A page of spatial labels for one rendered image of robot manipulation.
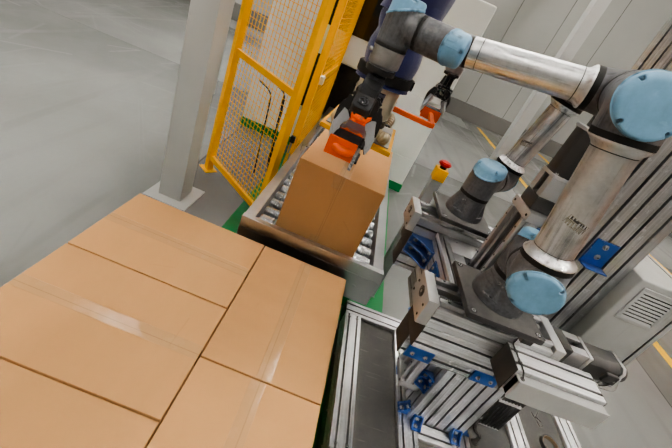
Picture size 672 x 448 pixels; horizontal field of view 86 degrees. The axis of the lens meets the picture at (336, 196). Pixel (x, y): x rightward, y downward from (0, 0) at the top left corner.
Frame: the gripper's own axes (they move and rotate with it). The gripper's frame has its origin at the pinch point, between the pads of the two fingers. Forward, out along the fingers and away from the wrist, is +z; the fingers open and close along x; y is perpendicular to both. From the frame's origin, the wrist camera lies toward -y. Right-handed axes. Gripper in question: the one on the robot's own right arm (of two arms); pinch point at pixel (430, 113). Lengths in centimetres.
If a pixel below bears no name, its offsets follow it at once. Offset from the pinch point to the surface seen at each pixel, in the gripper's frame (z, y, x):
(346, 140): -3, 94, -26
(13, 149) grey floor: 129, 2, -226
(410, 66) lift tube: -18.6, 37.7, -18.7
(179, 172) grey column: 105, -19, -125
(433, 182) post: 35.9, -14.9, 21.7
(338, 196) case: 42, 37, -23
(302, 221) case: 62, 37, -33
